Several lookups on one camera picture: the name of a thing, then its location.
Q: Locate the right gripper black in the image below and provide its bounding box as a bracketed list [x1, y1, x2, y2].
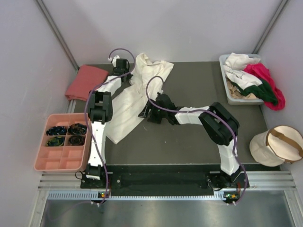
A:
[139, 100, 168, 124]

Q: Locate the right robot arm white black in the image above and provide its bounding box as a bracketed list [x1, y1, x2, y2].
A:
[138, 93, 241, 187]

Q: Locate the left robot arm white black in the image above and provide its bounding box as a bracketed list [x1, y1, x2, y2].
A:
[85, 55, 132, 188]

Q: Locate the folded salmon pink t shirt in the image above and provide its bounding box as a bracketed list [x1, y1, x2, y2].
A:
[65, 65, 109, 101]

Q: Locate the grey plastic laundry basket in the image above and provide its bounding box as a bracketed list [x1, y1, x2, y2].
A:
[219, 54, 264, 105]

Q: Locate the tan garment in basket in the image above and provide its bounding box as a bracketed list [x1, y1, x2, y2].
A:
[227, 79, 257, 100]

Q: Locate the pink compartment organizer tray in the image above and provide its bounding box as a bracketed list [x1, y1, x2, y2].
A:
[34, 113, 91, 172]

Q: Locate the white and green t shirt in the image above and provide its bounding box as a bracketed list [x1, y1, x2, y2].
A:
[223, 65, 278, 105]

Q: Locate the cream t shirt in basket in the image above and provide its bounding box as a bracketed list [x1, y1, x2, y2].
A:
[224, 53, 261, 70]

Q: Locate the magenta pink t shirt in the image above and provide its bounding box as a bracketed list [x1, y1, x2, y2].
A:
[244, 63, 286, 111]

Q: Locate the beige canvas round bag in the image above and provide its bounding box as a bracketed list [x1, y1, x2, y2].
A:
[250, 125, 303, 167]

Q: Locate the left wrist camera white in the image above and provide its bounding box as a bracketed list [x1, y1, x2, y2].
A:
[108, 55, 120, 67]

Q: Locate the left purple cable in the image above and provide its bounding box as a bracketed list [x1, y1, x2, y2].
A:
[84, 48, 137, 205]

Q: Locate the purple cable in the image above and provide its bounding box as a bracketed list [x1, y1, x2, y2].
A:
[84, 48, 137, 205]
[145, 76, 249, 205]

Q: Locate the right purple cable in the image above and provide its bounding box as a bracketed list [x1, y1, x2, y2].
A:
[145, 76, 249, 205]

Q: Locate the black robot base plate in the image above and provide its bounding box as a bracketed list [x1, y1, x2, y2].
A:
[80, 164, 249, 196]

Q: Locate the grey slotted cable duct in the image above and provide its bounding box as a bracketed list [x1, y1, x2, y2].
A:
[47, 188, 247, 201]

